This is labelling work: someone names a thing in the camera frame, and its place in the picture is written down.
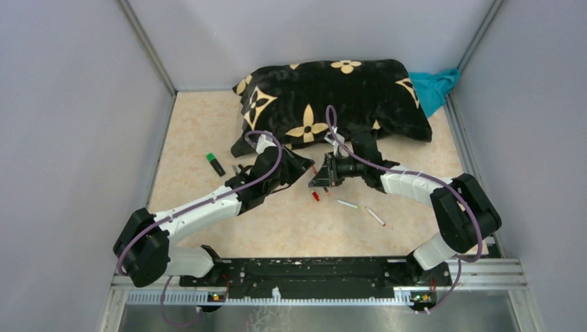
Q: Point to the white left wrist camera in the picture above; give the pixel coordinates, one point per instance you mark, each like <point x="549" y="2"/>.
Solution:
<point x="263" y="143"/>

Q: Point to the teal cloth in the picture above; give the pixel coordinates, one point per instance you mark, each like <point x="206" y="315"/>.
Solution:
<point x="432" y="89"/>

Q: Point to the red orange pen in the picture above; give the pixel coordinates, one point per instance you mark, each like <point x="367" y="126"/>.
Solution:
<point x="319" y="179"/>

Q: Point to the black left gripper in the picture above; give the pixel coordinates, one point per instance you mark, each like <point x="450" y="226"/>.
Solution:
<point x="288" y="167"/>

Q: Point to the white pen with green tip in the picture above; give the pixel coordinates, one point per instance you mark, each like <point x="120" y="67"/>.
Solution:
<point x="351" y="205"/>

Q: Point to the black marker with green tip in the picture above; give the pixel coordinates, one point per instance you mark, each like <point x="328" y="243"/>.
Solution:
<point x="215" y="164"/>

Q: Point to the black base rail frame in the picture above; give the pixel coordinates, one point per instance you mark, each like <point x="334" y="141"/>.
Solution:
<point x="326" y="281"/>

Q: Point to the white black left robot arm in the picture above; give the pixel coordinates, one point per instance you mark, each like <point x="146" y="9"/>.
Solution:
<point x="147" y="248"/>

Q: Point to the black pillow with beige flowers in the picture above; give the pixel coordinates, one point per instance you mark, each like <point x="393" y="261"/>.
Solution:
<point x="290" y="101"/>

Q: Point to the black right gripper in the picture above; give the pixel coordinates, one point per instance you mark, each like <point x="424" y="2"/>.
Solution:
<point x="329" y="176"/>

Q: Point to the white marker with red tip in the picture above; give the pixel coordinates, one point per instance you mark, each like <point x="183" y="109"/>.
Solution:
<point x="375" y="216"/>

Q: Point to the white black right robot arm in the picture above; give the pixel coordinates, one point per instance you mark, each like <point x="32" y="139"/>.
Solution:
<point x="464" y="214"/>

